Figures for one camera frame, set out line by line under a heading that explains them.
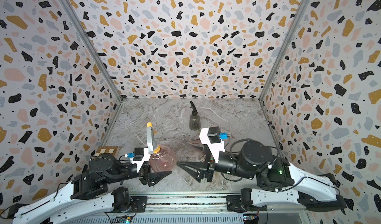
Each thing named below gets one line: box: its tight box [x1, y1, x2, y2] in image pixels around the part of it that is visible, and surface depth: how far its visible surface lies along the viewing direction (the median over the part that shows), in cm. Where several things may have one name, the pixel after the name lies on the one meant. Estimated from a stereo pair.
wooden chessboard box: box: [94, 146, 121, 159], surface depth 92 cm
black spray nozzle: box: [189, 100, 198, 116], surface depth 94 cm
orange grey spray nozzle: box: [146, 122, 161, 155], surface depth 42 cm
